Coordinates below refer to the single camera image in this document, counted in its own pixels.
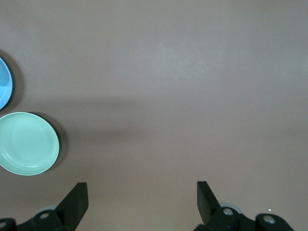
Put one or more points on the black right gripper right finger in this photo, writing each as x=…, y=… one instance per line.
x=209, y=211

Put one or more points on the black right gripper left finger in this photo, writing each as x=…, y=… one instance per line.
x=69, y=211

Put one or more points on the green plate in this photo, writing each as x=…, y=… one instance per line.
x=26, y=144

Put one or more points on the blue plate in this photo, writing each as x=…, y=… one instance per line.
x=4, y=84

